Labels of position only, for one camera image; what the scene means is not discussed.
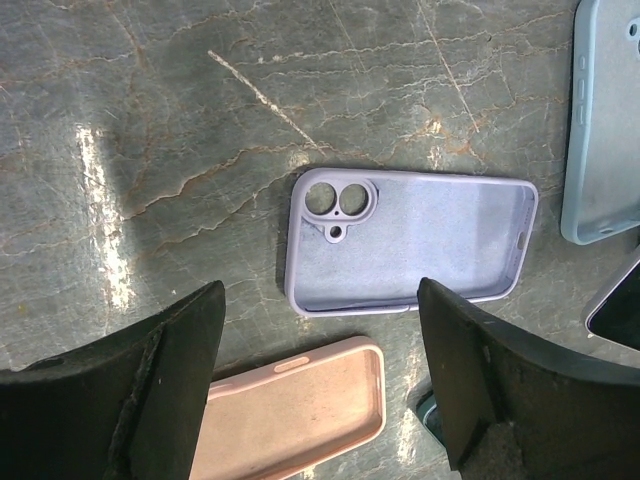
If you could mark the pink phone case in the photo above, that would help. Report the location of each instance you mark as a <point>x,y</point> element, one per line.
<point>276,421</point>

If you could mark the light blue phone case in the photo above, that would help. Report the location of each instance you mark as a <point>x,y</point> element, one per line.
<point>601,191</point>

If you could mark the black phone lying front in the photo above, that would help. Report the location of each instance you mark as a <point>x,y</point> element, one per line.
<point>429,417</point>

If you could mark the phone with silver edge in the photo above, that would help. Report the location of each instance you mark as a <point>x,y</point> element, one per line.
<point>613,312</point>

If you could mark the lavender phone case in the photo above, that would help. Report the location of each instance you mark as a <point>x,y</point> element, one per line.
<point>360,241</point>

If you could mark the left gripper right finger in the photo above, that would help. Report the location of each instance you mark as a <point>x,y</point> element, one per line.
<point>516,406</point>

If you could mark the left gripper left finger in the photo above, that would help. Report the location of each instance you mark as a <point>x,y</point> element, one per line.
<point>127,406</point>

